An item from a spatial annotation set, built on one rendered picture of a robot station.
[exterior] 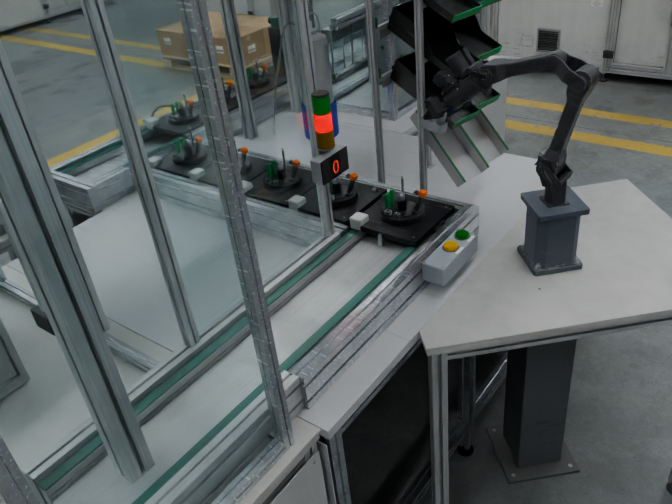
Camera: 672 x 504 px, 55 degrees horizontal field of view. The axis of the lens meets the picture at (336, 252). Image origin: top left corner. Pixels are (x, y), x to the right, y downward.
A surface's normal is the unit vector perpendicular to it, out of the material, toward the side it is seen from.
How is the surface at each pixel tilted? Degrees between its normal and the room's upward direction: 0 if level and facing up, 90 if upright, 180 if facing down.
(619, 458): 0
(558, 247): 90
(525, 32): 90
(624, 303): 0
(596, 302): 0
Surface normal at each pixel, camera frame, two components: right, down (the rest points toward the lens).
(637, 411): -0.10, -0.83
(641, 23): -0.62, 0.48
